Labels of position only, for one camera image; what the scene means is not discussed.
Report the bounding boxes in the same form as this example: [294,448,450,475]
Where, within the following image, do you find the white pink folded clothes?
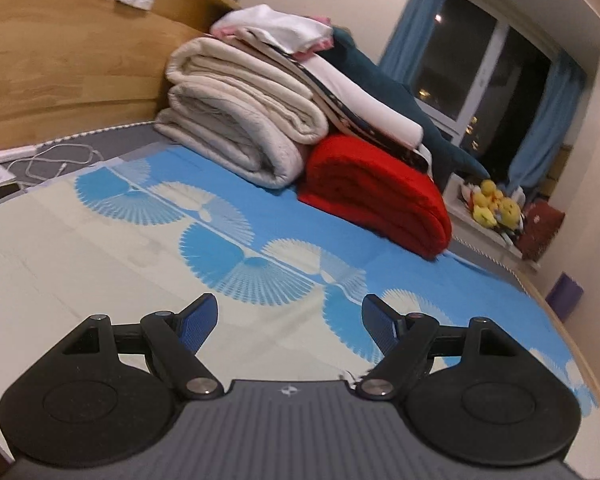
[210,4,334,55]

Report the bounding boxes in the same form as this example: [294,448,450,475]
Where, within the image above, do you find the purple box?
[546,273,583,322]

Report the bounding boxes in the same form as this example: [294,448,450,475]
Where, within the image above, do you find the blue white patterned bedsheet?
[0,148,600,466]

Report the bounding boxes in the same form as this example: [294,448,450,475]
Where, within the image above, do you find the yellow plush toys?
[460,180,524,235]

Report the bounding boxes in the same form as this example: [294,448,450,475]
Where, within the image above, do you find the dark red bag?
[516,200,566,262]

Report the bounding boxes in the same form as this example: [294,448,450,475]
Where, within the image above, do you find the red folded blanket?
[297,134,452,260]

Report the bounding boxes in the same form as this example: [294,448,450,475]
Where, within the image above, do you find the dark teal shark plush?
[318,27,490,192]

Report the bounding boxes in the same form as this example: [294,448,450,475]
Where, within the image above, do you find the grey mattress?
[2,122,171,188]

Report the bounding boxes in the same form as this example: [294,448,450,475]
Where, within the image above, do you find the window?
[412,0,552,182]

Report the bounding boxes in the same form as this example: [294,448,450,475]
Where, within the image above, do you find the cream folded quilt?
[154,36,329,190]

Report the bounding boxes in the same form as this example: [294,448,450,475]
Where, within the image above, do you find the blue curtain right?
[505,51,586,193]

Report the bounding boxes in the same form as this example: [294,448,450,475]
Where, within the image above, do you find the blue curtain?
[505,51,586,193]
[379,0,445,87]

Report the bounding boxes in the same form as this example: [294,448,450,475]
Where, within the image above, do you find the wooden headboard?
[0,0,237,150]

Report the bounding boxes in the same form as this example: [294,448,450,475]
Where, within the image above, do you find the blue curtain left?
[379,0,445,87]

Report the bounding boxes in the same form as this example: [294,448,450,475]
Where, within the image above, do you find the white charging cable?
[4,141,105,183]

